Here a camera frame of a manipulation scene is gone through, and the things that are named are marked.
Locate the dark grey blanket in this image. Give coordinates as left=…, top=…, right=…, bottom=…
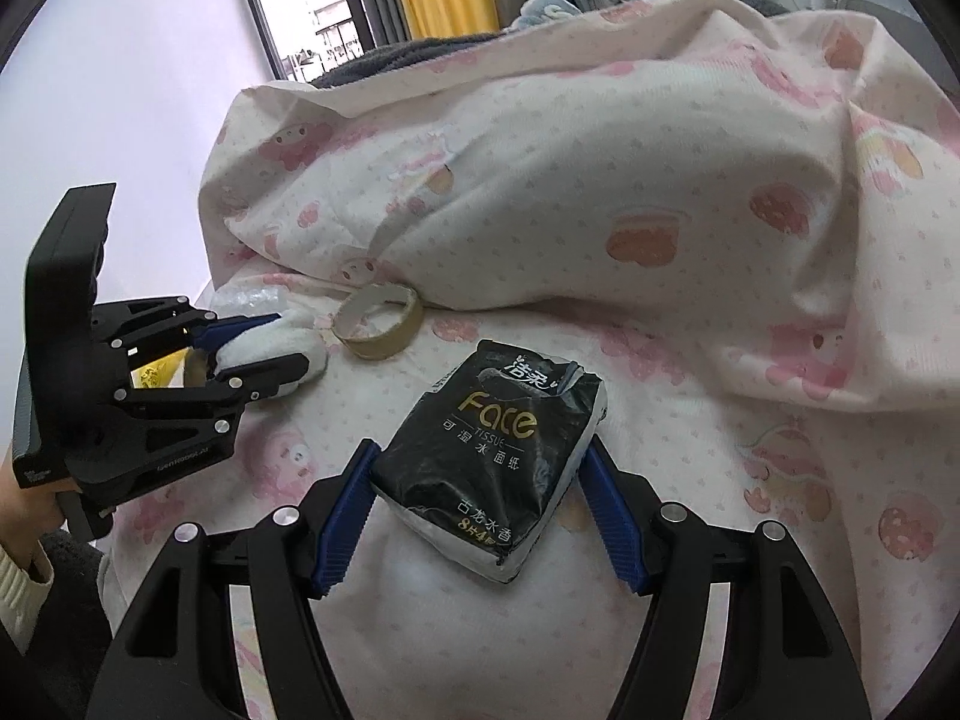
left=311, top=34, right=497, bottom=88

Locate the person's left hand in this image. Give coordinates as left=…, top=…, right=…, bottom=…
left=0, top=457, right=68, bottom=563

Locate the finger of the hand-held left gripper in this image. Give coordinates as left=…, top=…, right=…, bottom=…
left=90, top=294, right=284, bottom=361
left=109, top=355, right=310, bottom=433

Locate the person's left forearm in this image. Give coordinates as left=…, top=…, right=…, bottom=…
left=0, top=540, right=56, bottom=605

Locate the black tissue packet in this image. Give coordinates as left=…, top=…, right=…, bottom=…
left=373, top=340, right=610, bottom=583

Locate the clear plastic wrap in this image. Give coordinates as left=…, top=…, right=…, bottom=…
left=208, top=285, right=287, bottom=320

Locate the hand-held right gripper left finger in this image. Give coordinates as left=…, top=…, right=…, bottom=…
left=86, top=440, right=381, bottom=720

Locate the cardboard tape roll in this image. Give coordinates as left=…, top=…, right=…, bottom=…
left=332, top=283, right=422, bottom=362

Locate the pink printed blanket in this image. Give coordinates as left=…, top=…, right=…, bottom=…
left=97, top=0, right=960, bottom=720

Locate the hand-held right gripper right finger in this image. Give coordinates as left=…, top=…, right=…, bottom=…
left=576, top=436, right=875, bottom=720

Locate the black balcony glass door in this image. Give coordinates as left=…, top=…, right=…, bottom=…
left=229, top=0, right=376, bottom=84

